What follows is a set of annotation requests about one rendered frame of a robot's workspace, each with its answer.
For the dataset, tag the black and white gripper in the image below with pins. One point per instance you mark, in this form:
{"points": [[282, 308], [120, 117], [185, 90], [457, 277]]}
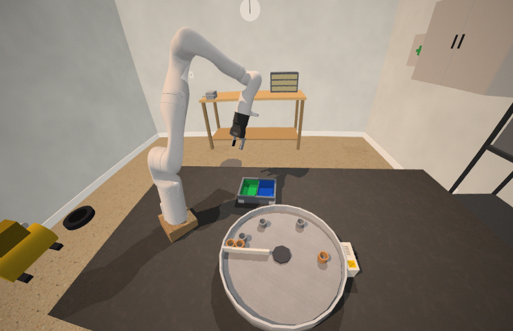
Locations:
{"points": [[241, 118]]}

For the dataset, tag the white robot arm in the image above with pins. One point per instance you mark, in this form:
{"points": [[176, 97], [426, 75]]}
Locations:
{"points": [[185, 45]]}

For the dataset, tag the grey two-compartment bin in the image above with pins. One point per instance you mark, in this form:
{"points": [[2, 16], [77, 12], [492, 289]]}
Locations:
{"points": [[257, 190]]}

